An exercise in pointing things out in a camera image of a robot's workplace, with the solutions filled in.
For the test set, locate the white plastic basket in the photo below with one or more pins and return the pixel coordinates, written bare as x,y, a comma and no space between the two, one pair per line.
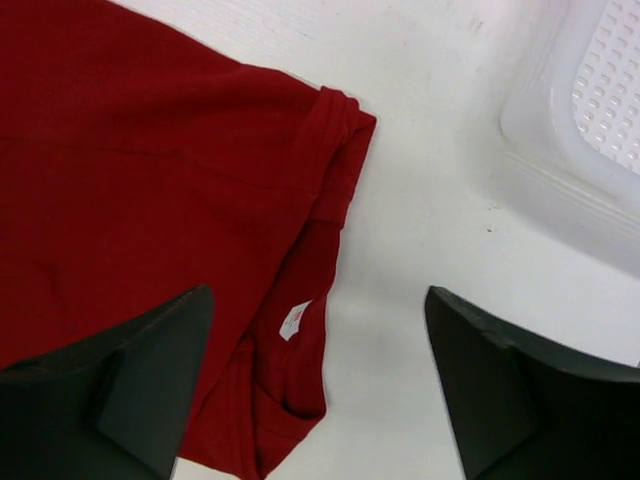
571,122

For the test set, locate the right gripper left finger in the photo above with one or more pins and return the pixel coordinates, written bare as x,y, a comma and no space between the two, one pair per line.
114,405

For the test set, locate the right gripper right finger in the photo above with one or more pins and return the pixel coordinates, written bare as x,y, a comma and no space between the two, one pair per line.
522,406

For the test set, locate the red t shirt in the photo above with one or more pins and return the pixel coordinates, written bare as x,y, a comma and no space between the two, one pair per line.
137,163

